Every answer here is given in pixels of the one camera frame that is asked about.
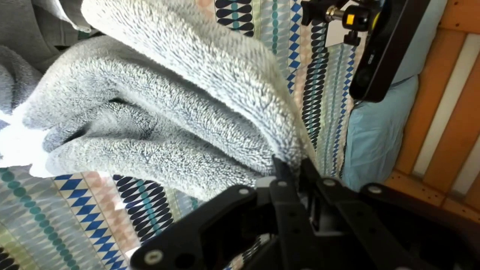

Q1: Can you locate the black mount with yellow knob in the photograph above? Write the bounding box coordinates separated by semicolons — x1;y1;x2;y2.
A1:
298;0;382;48

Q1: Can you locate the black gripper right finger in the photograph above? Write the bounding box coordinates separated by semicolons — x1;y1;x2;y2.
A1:
298;157;454;270

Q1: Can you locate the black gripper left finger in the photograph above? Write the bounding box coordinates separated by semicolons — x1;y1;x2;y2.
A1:
130;156;303;270

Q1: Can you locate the light blue bed sheet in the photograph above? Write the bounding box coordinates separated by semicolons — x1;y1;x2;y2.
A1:
342;0;448;193

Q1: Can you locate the blue geometric patterned bedspread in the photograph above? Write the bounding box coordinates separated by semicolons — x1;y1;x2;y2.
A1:
0;0;363;270

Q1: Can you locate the grey terry towel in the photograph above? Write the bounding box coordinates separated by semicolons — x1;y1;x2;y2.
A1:
0;0;312;202

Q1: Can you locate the wooden slatted bed frame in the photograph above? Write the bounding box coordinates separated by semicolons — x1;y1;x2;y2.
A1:
382;0;480;226

